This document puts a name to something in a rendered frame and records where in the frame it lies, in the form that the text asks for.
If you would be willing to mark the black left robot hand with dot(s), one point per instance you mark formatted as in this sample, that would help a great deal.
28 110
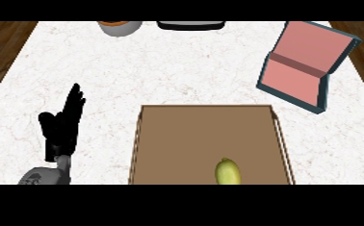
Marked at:
65 124

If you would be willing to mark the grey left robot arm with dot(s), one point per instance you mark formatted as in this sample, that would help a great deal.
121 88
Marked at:
48 173

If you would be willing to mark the brown tray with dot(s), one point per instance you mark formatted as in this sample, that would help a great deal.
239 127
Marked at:
204 137

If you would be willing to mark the open pink and teal box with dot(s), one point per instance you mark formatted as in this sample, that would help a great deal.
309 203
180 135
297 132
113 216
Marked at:
304 66

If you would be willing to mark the grey pot with orange rim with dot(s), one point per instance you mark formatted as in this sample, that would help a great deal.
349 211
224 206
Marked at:
121 28

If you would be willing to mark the black and grey appliance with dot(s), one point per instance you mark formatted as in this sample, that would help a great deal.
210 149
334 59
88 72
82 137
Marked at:
192 25

